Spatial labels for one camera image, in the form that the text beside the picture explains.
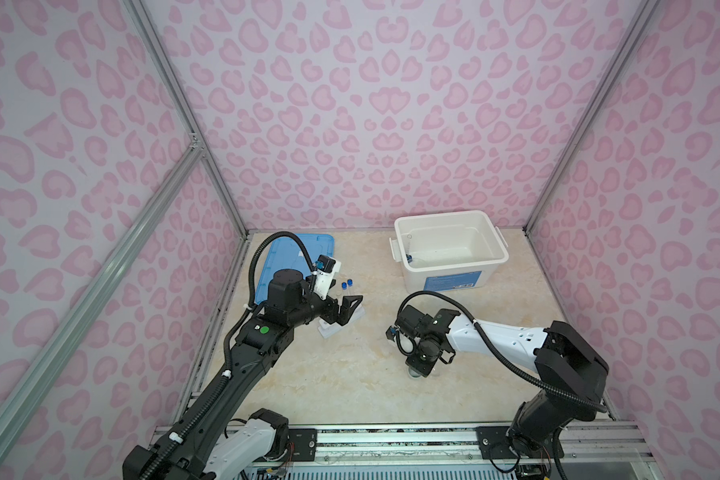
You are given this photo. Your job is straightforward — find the clear petri dish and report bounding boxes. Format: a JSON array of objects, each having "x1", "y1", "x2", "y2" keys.
[{"x1": 415, "y1": 248, "x2": 470, "y2": 268}]

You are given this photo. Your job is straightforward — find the blue-based small cylinder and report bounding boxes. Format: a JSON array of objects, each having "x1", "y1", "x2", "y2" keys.
[{"x1": 403, "y1": 235, "x2": 418, "y2": 267}]

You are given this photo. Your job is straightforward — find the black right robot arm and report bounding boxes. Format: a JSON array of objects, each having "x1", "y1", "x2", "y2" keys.
[{"x1": 386, "y1": 305, "x2": 609, "y2": 457}]

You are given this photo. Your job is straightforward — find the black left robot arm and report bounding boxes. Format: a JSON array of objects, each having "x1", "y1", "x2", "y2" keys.
[{"x1": 122, "y1": 269, "x2": 363, "y2": 479}]

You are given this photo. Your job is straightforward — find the white test tube rack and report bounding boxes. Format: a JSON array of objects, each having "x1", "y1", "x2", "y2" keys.
[{"x1": 318, "y1": 305, "x2": 366, "y2": 339}]

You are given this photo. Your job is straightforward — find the blue plastic bin lid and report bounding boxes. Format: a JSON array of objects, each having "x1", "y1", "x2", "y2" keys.
[{"x1": 255, "y1": 233, "x2": 335, "y2": 303}]

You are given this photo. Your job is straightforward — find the white plastic storage bin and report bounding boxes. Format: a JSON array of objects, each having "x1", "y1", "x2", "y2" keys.
[{"x1": 389, "y1": 210, "x2": 509, "y2": 293}]

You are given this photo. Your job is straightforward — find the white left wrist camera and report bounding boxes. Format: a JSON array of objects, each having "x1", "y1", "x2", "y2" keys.
[{"x1": 312, "y1": 255, "x2": 341, "y2": 300}]

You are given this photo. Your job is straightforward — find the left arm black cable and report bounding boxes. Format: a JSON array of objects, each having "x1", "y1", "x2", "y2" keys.
[{"x1": 223, "y1": 230, "x2": 318, "y2": 376}]

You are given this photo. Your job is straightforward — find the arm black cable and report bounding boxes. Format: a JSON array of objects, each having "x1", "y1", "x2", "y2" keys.
[
  {"x1": 223, "y1": 230, "x2": 318, "y2": 376},
  {"x1": 394, "y1": 290, "x2": 607, "y2": 415}
]

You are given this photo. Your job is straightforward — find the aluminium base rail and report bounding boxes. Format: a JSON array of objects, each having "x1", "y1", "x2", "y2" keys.
[{"x1": 122, "y1": 418, "x2": 662, "y2": 479}]

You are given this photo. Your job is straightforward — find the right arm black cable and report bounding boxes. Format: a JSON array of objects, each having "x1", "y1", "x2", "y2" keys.
[{"x1": 394, "y1": 290, "x2": 607, "y2": 415}]

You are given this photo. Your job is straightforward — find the aluminium frame strut left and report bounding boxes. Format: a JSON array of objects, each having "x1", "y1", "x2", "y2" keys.
[{"x1": 0, "y1": 145, "x2": 204, "y2": 466}]

